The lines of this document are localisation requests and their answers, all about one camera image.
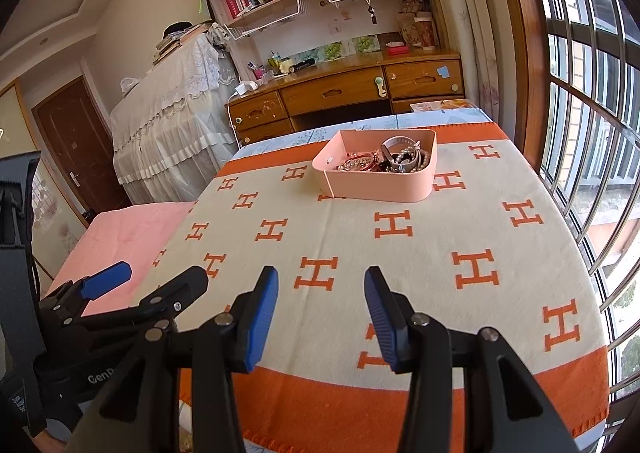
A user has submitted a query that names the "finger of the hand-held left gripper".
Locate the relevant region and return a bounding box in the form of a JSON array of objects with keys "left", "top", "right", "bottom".
[
  {"left": 75, "top": 265, "right": 210, "bottom": 334},
  {"left": 37, "top": 261, "right": 133, "bottom": 319}
]

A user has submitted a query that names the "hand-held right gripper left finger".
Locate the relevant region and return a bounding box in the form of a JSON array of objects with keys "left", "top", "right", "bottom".
[{"left": 62, "top": 265, "right": 280, "bottom": 453}]

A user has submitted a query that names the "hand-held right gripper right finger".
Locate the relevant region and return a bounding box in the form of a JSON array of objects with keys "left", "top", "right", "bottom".
[{"left": 363, "top": 265, "right": 581, "bottom": 453}]

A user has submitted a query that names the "pink jewelry tray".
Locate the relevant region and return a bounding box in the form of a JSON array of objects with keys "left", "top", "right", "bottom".
[{"left": 312, "top": 129, "right": 438, "bottom": 204}]

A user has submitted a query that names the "white pearl necklace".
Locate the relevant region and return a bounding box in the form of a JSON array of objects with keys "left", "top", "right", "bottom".
[{"left": 407, "top": 143, "right": 432, "bottom": 172}]

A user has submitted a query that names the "pink blanket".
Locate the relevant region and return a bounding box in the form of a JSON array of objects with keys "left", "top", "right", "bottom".
[{"left": 45, "top": 201, "right": 196, "bottom": 319}]

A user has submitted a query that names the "orange patterned blanket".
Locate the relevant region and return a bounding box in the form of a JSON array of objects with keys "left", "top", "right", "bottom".
[{"left": 150, "top": 123, "right": 611, "bottom": 439}]

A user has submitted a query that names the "brown wooden door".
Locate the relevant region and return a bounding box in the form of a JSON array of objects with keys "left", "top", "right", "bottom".
[{"left": 32, "top": 77, "right": 131, "bottom": 224}]

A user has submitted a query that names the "rose gold bangle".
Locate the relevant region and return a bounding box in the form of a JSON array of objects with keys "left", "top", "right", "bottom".
[{"left": 335, "top": 150, "right": 381, "bottom": 172}]

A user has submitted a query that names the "lace-covered cabinet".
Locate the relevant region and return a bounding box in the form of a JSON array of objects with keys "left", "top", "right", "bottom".
[{"left": 110, "top": 33, "right": 241, "bottom": 206}]

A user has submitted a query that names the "food picture book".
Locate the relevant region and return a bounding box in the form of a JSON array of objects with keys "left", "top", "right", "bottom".
[{"left": 410, "top": 99, "right": 473, "bottom": 114}]

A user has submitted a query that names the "wooden desk with drawers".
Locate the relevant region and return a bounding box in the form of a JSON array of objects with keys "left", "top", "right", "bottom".
[{"left": 227, "top": 49, "right": 466, "bottom": 146}]

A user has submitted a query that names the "stack of books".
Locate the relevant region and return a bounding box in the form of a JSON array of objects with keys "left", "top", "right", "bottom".
[{"left": 152, "top": 22, "right": 213, "bottom": 66}]

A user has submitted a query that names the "red patterned cup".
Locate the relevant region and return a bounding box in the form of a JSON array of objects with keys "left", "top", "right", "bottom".
[{"left": 412, "top": 12, "right": 438, "bottom": 51}]

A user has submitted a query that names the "pale flowered curtain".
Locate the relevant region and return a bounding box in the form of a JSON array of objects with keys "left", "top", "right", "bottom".
[{"left": 425, "top": 0, "right": 501, "bottom": 124}]

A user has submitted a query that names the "window with metal grille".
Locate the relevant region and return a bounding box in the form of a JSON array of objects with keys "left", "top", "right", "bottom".
[{"left": 520, "top": 0, "right": 640, "bottom": 404}]

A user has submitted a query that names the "grey watch strap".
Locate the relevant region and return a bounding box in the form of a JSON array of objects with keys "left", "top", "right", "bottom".
[{"left": 380, "top": 135, "right": 431, "bottom": 171}]

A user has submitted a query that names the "white cable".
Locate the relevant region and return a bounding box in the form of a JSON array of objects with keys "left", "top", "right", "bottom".
[{"left": 227, "top": 93, "right": 241, "bottom": 144}]

